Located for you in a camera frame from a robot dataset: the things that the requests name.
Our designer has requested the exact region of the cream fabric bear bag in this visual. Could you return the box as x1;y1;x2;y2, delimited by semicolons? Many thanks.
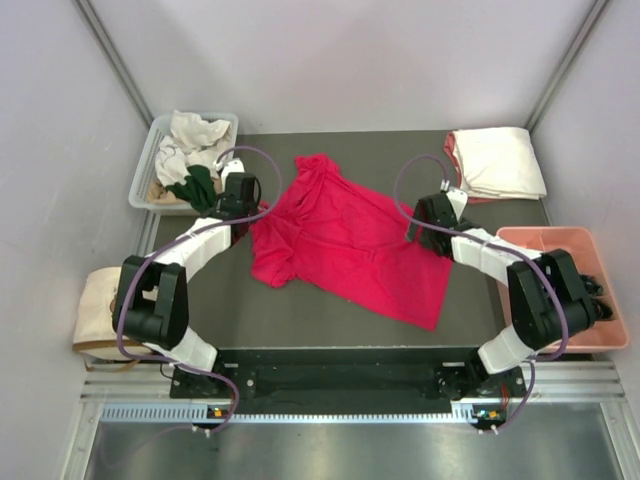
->
72;267;140;373

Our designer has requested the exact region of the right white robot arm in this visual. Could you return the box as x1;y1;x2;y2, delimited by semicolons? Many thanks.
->
407;188;597;396

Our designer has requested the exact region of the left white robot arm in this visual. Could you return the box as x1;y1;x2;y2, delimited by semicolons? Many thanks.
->
112;172;261;397

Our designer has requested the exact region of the folded pink t-shirt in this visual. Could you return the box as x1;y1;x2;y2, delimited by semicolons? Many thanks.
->
443;132;493;204

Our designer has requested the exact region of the grey slotted cable duct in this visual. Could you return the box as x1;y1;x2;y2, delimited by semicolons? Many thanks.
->
101;403;477;424

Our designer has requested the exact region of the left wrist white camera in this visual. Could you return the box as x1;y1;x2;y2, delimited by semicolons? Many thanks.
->
215;158;245;183

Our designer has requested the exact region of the folded cream t-shirt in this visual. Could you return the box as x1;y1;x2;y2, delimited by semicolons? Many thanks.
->
451;127;547;200

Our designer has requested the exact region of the tan shirt in basket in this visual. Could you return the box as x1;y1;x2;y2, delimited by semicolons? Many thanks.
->
146;180;187;206

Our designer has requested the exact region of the red t-shirt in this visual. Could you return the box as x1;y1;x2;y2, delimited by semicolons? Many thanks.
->
250;154;452;330

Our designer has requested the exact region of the white plastic laundry basket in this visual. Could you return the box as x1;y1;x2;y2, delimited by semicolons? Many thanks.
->
129;112;239;215

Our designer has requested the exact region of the dark green shirt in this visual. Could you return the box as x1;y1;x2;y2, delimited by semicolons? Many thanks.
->
165;165;218;213

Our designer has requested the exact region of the wrist white camera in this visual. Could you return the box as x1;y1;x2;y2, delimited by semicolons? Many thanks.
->
215;158;245;183
440;180;468;220

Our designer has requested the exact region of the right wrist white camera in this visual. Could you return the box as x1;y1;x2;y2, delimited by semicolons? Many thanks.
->
440;180;468;220

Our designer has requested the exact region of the cream crumpled shirt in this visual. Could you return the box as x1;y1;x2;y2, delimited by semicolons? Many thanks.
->
170;110;232;152

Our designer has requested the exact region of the dark rolled item back-right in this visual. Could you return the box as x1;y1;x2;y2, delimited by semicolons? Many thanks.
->
580;274;604;297

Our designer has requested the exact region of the pink divided plastic tray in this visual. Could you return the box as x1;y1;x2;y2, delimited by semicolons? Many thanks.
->
497;226;630;354

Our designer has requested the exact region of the white printed crumpled shirt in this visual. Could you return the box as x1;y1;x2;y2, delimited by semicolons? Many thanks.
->
154;135;226;186

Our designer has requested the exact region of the dark rolled item front-right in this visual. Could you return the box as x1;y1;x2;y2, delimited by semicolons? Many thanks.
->
591;297;614;322

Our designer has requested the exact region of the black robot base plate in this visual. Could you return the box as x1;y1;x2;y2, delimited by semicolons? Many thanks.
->
169;347;526;415

